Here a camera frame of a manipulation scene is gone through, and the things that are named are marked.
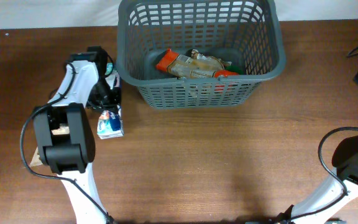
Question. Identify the beige snack bag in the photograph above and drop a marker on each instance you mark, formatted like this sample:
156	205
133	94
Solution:
36	158
210	60

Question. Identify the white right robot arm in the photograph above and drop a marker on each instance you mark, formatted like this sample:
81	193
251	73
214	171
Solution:
336	191

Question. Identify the Kleenex tissue multipack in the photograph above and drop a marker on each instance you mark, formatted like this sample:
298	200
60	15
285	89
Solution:
110	123

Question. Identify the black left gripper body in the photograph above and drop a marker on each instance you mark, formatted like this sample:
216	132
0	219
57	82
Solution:
105	94

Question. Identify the red orange pasta packet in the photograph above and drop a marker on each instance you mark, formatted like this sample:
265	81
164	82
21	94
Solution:
183	66

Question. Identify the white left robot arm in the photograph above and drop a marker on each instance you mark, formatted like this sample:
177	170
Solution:
70	157

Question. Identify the green lid jar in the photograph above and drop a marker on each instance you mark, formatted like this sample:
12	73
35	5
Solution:
235	69

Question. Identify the grey plastic mesh basket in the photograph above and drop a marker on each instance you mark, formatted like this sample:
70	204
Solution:
246	33

